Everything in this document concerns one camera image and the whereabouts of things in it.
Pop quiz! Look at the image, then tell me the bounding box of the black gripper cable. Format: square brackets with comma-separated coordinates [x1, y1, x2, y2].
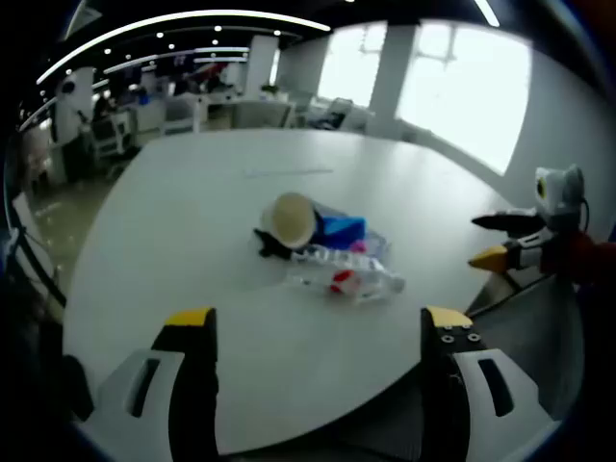
[469, 194, 592, 319]

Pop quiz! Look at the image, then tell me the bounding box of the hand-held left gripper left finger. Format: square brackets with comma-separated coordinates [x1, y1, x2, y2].
[76, 307, 220, 462]

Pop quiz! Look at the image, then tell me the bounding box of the white office chair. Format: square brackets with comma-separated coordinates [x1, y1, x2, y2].
[166, 98, 201, 134]

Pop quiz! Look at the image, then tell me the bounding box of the curved ceiling light strip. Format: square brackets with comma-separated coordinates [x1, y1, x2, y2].
[36, 9, 333, 86]

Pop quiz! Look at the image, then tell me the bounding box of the paper cup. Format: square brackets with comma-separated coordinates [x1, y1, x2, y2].
[259, 192, 319, 249]

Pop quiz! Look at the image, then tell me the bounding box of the clear red-label water bottle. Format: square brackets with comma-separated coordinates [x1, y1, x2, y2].
[287, 257, 406, 305]

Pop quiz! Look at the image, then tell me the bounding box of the rectangular blue sponge pack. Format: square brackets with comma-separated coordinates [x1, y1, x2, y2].
[307, 214, 392, 259]

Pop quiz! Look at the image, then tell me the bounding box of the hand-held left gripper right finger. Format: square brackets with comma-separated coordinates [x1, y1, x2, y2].
[420, 305, 562, 462]

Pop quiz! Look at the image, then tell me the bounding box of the white mesh chair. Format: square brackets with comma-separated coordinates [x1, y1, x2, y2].
[90, 117, 131, 155]

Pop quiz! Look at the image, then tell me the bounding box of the grey office chair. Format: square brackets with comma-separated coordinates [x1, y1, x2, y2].
[326, 98, 352, 129]

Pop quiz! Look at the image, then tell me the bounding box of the white tabletop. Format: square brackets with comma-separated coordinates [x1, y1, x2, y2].
[62, 127, 545, 456]

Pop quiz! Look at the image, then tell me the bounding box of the white pillar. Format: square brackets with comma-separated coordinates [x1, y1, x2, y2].
[244, 36, 280, 102]

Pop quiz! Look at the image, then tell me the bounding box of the white desk partition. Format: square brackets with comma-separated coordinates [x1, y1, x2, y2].
[233, 100, 295, 129]

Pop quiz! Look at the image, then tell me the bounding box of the black metal stand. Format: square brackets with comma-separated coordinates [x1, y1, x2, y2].
[9, 211, 66, 305]

